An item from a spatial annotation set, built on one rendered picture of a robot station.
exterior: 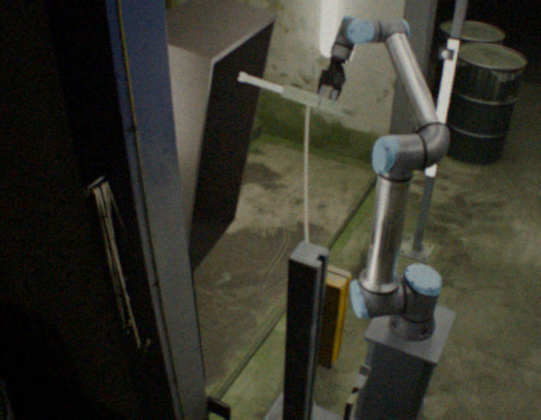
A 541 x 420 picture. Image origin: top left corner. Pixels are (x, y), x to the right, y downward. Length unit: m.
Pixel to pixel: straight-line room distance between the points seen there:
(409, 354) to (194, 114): 1.22
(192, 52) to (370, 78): 2.34
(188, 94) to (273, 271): 1.61
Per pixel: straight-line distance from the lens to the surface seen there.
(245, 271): 3.34
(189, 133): 2.09
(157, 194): 1.37
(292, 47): 4.29
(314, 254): 1.00
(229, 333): 3.00
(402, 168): 1.73
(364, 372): 1.51
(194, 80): 1.98
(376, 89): 4.12
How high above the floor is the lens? 2.29
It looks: 36 degrees down
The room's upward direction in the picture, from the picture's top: straight up
